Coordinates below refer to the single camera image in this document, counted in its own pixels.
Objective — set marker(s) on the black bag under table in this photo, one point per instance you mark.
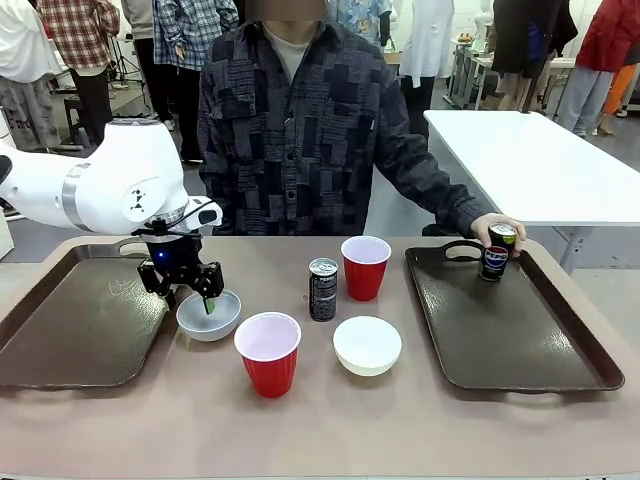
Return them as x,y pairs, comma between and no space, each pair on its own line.
435,231

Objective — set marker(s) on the white bowl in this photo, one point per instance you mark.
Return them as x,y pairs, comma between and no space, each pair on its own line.
367,345

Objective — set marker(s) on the person in patchwork shirt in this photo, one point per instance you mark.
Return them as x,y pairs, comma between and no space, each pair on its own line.
295,140

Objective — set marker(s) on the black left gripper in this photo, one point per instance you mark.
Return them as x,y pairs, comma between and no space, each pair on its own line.
172,255

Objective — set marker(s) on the person in red jacket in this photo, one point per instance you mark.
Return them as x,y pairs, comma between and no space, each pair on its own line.
605,35

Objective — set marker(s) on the person in white shirt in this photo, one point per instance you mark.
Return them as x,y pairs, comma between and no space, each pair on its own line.
22,45

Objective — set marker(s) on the red plastic cup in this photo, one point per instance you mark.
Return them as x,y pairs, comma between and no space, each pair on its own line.
365,277
269,365

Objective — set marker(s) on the person in red plaid shirt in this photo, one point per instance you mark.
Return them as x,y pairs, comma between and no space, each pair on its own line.
80,30

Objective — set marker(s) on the person in blue plaid shirt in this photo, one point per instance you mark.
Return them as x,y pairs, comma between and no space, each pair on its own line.
192,35

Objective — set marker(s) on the figure in white coat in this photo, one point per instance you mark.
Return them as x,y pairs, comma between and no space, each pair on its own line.
425,40

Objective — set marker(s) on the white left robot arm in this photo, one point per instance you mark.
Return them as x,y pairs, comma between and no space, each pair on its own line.
115,170

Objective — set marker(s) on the person in grey top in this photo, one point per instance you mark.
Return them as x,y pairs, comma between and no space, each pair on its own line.
145,50

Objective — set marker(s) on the person in dark coat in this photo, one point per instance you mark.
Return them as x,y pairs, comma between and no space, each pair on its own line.
530,40

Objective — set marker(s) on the black Pepsi can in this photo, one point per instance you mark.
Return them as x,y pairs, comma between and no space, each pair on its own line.
496,265

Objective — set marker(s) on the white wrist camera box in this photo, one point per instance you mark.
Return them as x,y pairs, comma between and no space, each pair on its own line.
207,216

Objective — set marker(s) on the black stool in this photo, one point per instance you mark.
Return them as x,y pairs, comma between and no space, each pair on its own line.
72,112

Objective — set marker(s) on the person's left forearm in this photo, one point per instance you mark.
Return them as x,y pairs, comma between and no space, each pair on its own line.
445,200

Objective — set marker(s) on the grey metal cart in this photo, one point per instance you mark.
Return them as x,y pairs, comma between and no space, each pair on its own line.
470,75

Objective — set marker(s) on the black can silver lid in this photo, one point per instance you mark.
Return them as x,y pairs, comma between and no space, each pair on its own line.
324,295

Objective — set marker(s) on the person's left hand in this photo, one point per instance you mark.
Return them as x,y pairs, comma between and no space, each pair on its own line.
521,240

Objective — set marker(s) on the pale grey-white bowl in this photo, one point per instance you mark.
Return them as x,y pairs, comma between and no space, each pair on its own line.
210,325

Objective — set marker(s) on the brown plastic tray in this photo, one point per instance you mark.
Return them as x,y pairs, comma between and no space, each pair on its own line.
75,325
510,335

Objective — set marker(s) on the white cabinet edge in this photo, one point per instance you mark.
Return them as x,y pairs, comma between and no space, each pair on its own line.
4,240

